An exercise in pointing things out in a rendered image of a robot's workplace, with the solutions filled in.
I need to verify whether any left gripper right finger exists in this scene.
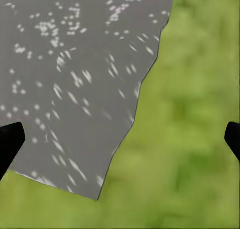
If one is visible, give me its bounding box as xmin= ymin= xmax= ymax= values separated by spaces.
xmin=224 ymin=121 xmax=240 ymax=161

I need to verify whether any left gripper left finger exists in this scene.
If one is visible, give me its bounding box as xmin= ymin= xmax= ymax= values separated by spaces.
xmin=0 ymin=122 xmax=26 ymax=181

